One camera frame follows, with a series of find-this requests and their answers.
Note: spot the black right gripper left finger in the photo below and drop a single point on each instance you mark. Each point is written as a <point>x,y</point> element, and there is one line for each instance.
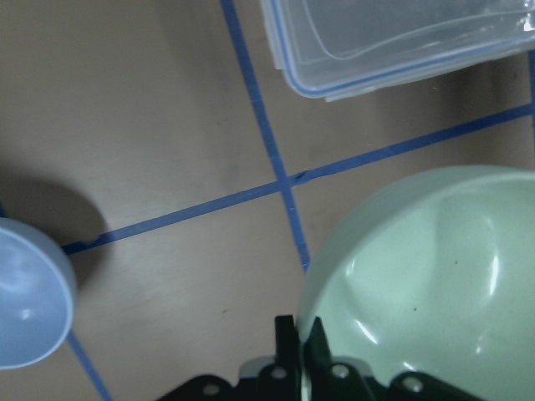
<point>286,370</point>

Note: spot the blue bowl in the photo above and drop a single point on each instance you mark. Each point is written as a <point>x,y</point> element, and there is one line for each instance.
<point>38,295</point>

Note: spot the green bowl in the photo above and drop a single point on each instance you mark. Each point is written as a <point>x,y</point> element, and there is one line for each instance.
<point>434,274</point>

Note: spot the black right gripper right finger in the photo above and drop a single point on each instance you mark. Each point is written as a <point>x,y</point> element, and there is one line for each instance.
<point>333,377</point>

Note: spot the clear plastic lidded container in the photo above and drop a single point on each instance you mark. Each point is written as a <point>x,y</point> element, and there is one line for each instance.
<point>339,49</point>

